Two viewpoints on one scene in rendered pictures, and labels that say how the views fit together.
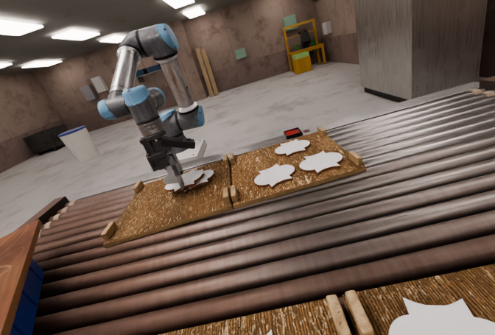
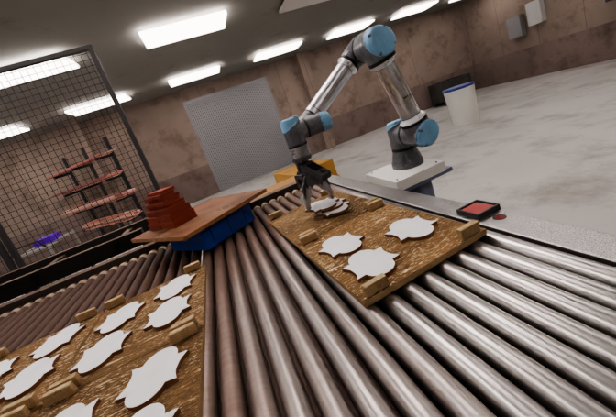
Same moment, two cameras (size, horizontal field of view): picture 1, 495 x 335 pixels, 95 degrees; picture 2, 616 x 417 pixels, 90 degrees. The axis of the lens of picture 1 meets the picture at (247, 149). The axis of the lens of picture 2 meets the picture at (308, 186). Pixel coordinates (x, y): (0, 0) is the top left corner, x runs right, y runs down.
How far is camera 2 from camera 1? 90 cm
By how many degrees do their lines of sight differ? 67
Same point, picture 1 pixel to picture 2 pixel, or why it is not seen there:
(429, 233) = (250, 371)
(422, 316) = (173, 358)
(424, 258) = (225, 368)
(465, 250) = (225, 396)
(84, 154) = (460, 118)
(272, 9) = not seen: outside the picture
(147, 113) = (290, 142)
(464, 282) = (190, 383)
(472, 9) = not seen: outside the picture
